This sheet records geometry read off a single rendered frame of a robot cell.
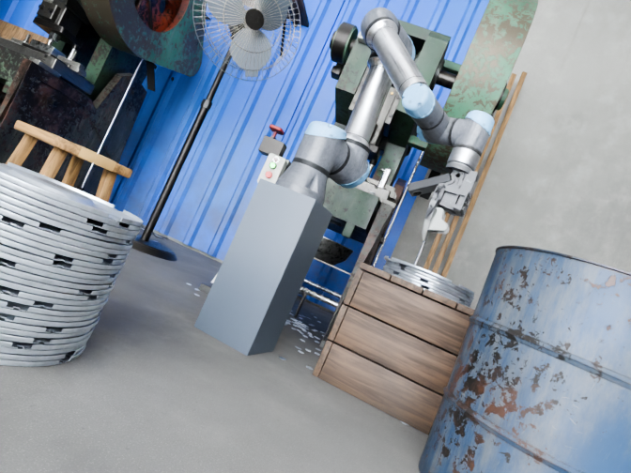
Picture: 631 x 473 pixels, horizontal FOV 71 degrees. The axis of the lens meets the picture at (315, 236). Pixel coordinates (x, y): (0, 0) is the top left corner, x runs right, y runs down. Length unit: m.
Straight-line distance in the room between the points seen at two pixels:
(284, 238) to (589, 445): 0.77
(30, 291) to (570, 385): 0.81
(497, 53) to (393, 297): 1.07
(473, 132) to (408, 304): 0.48
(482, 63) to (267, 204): 1.05
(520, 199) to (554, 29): 1.28
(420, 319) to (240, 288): 0.49
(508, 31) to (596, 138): 1.88
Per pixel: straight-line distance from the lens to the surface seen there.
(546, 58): 3.81
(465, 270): 3.27
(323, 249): 1.92
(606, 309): 0.84
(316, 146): 1.26
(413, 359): 1.25
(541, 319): 0.85
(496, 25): 1.97
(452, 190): 1.18
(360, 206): 1.83
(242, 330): 1.20
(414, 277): 1.31
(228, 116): 3.57
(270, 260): 1.18
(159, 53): 2.85
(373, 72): 1.49
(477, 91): 1.88
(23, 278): 0.71
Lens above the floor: 0.30
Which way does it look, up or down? 3 degrees up
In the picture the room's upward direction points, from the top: 24 degrees clockwise
